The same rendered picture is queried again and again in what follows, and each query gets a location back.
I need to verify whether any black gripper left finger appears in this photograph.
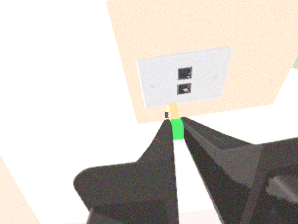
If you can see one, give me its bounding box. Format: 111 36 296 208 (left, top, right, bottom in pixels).
73 119 180 224

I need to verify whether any beige flat panel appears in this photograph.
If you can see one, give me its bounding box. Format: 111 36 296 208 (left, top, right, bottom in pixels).
105 0 298 124

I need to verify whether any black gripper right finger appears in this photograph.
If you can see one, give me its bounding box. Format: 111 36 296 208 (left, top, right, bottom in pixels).
180 117 298 224

